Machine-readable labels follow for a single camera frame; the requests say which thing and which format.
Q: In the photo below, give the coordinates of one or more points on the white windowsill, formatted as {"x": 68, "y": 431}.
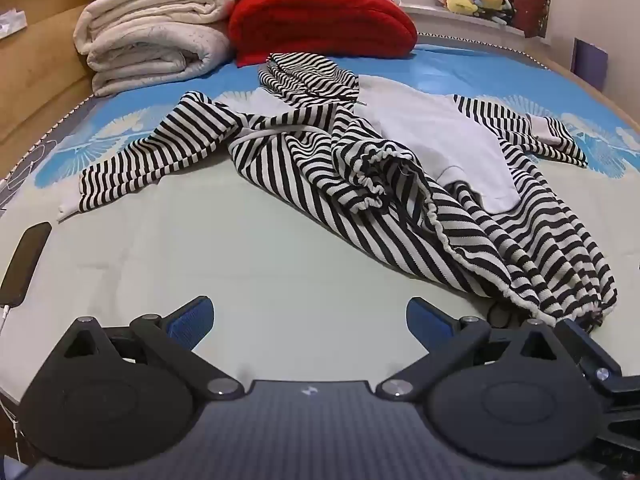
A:
{"x": 450, "y": 19}

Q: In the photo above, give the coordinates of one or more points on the cream folded quilt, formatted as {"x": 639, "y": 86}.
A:
{"x": 150, "y": 35}

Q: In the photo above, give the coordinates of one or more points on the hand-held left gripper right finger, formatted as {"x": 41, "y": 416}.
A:
{"x": 429, "y": 317}

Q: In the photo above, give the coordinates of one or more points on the black smartphone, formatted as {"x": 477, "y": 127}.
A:
{"x": 25, "y": 265}

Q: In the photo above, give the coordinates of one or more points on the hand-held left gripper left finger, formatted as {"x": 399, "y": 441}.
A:
{"x": 191, "y": 317}

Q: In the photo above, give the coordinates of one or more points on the purple box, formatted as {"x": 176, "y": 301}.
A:
{"x": 590, "y": 62}

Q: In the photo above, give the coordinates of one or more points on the tissue pack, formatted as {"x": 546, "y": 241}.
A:
{"x": 12, "y": 22}

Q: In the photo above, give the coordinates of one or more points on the black white striped hoodie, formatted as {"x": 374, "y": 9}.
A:
{"x": 300, "y": 160}

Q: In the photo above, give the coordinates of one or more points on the red folded blanket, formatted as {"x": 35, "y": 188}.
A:
{"x": 320, "y": 20}

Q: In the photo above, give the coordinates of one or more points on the yellow duck plush toy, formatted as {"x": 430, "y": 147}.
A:
{"x": 462, "y": 6}

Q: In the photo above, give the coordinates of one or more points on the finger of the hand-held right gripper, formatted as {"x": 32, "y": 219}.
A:
{"x": 592, "y": 360}

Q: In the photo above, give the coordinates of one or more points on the dark red cushion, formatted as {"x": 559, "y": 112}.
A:
{"x": 530, "y": 5}

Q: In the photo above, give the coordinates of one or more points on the wooden bed headboard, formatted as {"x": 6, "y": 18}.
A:
{"x": 45, "y": 70}

